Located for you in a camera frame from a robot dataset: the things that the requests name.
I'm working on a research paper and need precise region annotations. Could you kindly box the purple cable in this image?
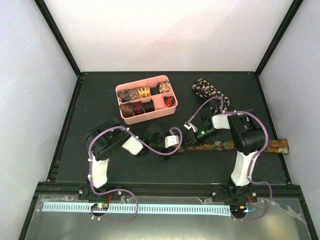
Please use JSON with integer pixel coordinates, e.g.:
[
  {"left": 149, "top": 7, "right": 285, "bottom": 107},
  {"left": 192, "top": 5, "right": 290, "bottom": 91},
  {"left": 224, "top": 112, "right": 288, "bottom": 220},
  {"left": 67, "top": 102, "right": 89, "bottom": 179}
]
[
  {"left": 88, "top": 126, "right": 183, "bottom": 222},
  {"left": 187, "top": 96, "right": 273, "bottom": 223}
]

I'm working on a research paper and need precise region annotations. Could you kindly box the right black frame post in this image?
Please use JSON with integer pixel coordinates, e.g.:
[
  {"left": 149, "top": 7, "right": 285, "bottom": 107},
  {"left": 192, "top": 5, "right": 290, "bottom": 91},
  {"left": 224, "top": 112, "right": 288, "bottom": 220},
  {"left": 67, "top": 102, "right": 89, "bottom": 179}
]
[{"left": 254, "top": 0, "right": 304, "bottom": 77}]

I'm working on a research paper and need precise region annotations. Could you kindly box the red striped rolled tie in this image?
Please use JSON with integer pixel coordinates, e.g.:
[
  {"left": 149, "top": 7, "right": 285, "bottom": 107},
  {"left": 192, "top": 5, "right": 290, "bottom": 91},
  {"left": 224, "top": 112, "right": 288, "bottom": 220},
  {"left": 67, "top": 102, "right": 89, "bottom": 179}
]
[{"left": 163, "top": 96, "right": 176, "bottom": 108}]

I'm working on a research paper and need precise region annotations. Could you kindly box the brown paisley rolled tie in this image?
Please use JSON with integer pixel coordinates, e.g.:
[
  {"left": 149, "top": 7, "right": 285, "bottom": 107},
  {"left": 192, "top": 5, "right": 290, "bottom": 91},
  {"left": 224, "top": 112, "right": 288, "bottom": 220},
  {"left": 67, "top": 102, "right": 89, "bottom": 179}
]
[{"left": 128, "top": 88, "right": 141, "bottom": 101}]

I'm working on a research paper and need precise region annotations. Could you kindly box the yellow black rolled tie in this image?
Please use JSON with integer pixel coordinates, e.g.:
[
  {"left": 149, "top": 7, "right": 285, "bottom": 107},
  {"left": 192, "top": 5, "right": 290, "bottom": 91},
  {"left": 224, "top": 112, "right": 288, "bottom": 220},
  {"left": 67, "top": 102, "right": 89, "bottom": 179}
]
[{"left": 138, "top": 86, "right": 151, "bottom": 98}]

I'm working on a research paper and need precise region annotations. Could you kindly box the black frame post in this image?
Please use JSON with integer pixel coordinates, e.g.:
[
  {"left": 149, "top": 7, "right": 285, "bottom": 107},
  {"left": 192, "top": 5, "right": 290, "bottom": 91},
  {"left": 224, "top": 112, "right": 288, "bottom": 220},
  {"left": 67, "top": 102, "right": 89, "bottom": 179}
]
[
  {"left": 34, "top": 0, "right": 81, "bottom": 77},
  {"left": 254, "top": 0, "right": 304, "bottom": 77}
]

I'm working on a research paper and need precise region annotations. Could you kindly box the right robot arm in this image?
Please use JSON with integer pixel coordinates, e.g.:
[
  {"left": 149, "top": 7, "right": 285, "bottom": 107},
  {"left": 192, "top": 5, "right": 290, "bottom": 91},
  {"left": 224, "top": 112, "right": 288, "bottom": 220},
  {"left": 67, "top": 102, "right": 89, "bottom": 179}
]
[{"left": 184, "top": 110, "right": 269, "bottom": 202}]

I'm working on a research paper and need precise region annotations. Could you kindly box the light blue slotted strip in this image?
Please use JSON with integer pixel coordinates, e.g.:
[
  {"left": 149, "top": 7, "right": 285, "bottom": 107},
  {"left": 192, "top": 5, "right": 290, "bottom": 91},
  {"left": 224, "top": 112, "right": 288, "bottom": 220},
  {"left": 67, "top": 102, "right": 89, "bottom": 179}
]
[{"left": 41, "top": 202, "right": 231, "bottom": 217}]

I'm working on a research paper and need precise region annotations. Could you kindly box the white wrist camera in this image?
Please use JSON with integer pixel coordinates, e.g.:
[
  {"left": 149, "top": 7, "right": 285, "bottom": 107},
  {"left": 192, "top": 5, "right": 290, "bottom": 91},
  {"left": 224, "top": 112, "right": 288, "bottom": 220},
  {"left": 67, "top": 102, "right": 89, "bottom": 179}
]
[
  {"left": 164, "top": 135, "right": 180, "bottom": 149},
  {"left": 184, "top": 122, "right": 198, "bottom": 133}
]

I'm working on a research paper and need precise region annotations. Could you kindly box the brown green patterned tie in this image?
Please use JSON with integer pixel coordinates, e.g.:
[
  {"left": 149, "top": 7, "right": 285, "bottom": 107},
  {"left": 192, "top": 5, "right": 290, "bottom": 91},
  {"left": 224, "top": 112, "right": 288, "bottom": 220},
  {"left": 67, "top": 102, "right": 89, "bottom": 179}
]
[{"left": 178, "top": 138, "right": 290, "bottom": 155}]

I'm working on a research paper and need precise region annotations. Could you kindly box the red navy rolled tie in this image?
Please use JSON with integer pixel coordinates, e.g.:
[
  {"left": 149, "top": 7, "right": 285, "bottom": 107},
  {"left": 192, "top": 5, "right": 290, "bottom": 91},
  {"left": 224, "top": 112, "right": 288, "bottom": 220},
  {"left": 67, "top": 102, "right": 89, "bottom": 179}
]
[{"left": 132, "top": 101, "right": 145, "bottom": 116}]

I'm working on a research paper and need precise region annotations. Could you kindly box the black floral tie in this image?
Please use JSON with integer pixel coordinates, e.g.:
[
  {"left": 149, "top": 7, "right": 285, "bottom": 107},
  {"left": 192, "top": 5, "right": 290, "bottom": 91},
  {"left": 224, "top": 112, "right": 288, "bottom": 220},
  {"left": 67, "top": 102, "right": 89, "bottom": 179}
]
[{"left": 192, "top": 78, "right": 231, "bottom": 114}]

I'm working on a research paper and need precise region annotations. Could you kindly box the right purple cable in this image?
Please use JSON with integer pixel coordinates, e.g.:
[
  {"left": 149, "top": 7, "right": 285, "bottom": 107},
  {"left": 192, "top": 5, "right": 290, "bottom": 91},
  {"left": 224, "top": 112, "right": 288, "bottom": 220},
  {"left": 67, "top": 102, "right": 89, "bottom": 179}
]
[{"left": 187, "top": 96, "right": 273, "bottom": 223}]

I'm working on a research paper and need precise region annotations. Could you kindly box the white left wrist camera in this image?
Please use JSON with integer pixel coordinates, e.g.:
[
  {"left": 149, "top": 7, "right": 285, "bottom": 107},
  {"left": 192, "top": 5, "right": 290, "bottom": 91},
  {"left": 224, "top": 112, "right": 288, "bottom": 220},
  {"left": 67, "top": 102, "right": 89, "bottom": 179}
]
[{"left": 164, "top": 135, "right": 180, "bottom": 149}]

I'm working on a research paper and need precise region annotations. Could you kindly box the black aluminium mounting rail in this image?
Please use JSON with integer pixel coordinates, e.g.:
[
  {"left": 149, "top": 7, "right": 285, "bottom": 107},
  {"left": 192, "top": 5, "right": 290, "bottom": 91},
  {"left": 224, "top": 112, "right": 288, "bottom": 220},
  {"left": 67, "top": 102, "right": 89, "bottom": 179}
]
[{"left": 37, "top": 183, "right": 303, "bottom": 201}]

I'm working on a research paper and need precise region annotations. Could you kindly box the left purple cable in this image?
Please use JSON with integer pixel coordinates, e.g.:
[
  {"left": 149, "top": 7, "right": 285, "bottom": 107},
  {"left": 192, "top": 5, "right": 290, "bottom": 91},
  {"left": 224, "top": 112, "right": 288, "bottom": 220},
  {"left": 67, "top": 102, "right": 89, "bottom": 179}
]
[{"left": 88, "top": 126, "right": 183, "bottom": 222}]

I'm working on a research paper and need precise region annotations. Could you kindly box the clear acrylic sheet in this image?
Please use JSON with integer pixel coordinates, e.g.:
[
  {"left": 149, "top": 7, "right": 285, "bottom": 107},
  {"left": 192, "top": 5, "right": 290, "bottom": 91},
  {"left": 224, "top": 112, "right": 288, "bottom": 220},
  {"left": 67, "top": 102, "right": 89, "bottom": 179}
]
[{"left": 25, "top": 196, "right": 312, "bottom": 240}]

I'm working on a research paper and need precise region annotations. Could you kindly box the white red floral rolled tie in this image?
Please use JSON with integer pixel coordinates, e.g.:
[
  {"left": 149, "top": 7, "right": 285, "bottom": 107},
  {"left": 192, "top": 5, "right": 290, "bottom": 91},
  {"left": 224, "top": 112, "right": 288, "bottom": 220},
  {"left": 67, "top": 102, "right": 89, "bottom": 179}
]
[{"left": 157, "top": 81, "right": 172, "bottom": 94}]

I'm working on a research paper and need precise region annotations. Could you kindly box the left black frame post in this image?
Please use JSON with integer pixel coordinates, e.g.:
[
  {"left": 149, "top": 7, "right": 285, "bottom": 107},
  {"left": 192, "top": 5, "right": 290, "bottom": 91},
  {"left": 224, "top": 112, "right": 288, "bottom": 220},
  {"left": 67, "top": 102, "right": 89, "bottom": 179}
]
[{"left": 34, "top": 0, "right": 81, "bottom": 77}]

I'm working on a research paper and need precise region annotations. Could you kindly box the pink divided organizer box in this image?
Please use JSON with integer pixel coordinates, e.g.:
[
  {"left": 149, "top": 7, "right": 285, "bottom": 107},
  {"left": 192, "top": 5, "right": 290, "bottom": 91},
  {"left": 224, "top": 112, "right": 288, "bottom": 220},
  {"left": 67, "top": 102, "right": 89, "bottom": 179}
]
[{"left": 115, "top": 75, "right": 178, "bottom": 125}]

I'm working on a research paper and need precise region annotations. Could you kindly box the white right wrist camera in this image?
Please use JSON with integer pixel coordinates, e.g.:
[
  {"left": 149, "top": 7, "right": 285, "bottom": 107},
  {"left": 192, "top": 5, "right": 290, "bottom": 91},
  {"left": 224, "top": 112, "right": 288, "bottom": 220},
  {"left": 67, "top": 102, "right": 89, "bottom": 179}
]
[{"left": 184, "top": 122, "right": 198, "bottom": 133}]

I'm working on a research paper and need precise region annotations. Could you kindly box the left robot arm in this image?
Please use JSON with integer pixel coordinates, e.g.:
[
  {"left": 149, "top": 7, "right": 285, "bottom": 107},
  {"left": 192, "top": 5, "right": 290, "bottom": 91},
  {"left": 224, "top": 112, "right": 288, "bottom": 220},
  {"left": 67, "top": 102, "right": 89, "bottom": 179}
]
[{"left": 85, "top": 118, "right": 183, "bottom": 200}]

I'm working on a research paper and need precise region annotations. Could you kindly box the blue floral rolled tie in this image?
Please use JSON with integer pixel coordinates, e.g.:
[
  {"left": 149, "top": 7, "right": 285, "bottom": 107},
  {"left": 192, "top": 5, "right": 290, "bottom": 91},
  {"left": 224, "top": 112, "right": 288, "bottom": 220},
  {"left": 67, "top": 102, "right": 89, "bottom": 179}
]
[{"left": 117, "top": 90, "right": 131, "bottom": 103}]

